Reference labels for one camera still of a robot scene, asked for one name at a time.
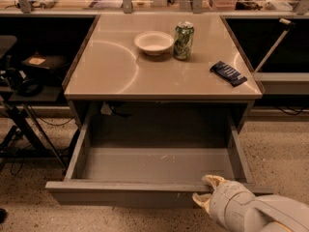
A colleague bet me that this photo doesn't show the black headphones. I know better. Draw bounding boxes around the black headphones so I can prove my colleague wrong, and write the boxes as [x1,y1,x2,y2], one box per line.
[12,70,42,97]

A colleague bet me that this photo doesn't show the white bowl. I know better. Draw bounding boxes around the white bowl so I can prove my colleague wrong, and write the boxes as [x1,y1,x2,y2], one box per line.
[134,31,174,56]

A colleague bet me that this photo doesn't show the grey drawer cabinet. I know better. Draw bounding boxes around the grey drawer cabinet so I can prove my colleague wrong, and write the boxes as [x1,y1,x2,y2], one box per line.
[61,13,265,131]

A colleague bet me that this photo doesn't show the black stand with legs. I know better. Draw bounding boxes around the black stand with legs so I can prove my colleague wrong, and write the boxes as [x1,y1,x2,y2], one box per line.
[0,35,67,172]

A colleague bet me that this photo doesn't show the black box with label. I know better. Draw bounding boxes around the black box with label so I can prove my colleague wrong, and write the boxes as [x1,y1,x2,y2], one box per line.
[21,53,70,86]

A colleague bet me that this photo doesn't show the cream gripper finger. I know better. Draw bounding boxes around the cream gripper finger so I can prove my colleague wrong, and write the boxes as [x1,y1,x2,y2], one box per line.
[202,175,227,190]
[192,192,211,214]

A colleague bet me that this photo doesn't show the white leaning pole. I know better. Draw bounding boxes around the white leaning pole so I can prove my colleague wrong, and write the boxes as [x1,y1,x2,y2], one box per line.
[255,18,295,73]

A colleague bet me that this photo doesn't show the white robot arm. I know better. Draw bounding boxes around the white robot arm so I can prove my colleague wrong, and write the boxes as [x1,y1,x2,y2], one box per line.
[192,175,309,232]

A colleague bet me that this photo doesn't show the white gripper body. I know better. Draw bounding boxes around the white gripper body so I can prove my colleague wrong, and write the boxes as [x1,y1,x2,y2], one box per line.
[210,181,258,232]

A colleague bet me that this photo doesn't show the dark blue snack packet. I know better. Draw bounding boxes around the dark blue snack packet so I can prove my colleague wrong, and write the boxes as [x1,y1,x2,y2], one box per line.
[211,61,247,87]

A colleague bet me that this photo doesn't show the green soda can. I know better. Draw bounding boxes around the green soda can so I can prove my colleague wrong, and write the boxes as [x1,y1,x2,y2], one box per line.
[173,21,194,60]

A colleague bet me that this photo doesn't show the grey top drawer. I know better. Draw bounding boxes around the grey top drawer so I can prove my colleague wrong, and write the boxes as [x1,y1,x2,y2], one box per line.
[46,103,271,208]

